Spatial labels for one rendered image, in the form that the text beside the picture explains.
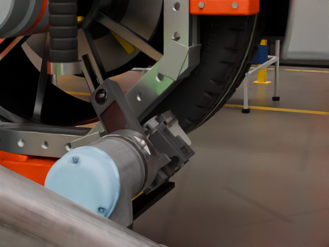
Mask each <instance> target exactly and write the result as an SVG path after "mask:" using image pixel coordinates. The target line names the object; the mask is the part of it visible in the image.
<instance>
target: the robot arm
mask: <svg viewBox="0 0 329 247"><path fill-rule="evenodd" d="M89 100H90V102H91V104H92V106H93V108H94V110H95V112H96V114H97V116H98V118H99V120H100V122H101V124H102V126H103V128H104V130H105V132H106V134H107V135H106V136H103V137H101V138H100V139H98V140H96V141H94V142H91V143H89V144H87V145H85V146H83V147H78V148H75V149H73V150H71V151H69V152H68V153H66V154H65V155H64V156H63V157H62V158H60V159H59V160H58V161H57V162H56V163H55V164H54V165H53V166H52V167H51V169H50V170H49V172H48V174H47V177H46V180H45V186H42V185H40V184H38V183H36V182H34V181H32V180H30V179H28V178H26V177H24V176H22V175H20V174H18V173H16V172H14V171H12V170H10V169H8V168H6V167H4V166H2V165H0V247H167V246H165V245H161V244H158V243H156V242H154V241H152V240H150V239H148V238H146V237H144V236H142V235H140V234H138V233H136V232H134V230H133V209H132V199H133V198H134V197H135V196H137V195H138V194H139V193H141V192H142V191H143V192H144V193H145V194H146V195H147V194H148V193H149V192H151V191H154V190H155V189H156V188H158V187H159V186H160V185H162V184H163V183H164V182H168V181H169V179H170V177H171V176H173V175H174V174H175V173H177V172H178V171H179V170H180V169H181V168H182V167H183V166H184V165H185V164H186V163H187V162H188V161H189V158H191V157H192V156H193V155H194V154H195V152H194V151H193V150H192V149H191V148H190V147H189V146H190V145H191V141H190V139H189V138H188V136H187V135H186V134H185V133H184V131H183V130H182V129H181V127H180V126H179V124H178V120H177V118H176V117H175V115H174V114H173V113H172V112H171V111H170V110H168V111H166V112H164V113H163V114H161V115H160V116H159V117H158V116H154V117H153V118H151V119H150V120H148V121H147V122H146V123H145V124H144V125H143V126H141V125H140V123H139V121H138V119H137V117H136V116H135V114H134V112H133V110H132V108H131V106H130V104H129V103H128V101H127V99H126V97H125V95H124V93H123V91H122V90H121V88H120V86H119V84H118V83H117V82H116V81H114V80H111V79H108V78H107V79H105V80H104V81H103V82H102V84H101V85H100V86H99V87H98V88H97V89H96V90H95V91H94V92H93V93H92V94H91V95H90V96H89ZM179 149H180V150H179Z"/></svg>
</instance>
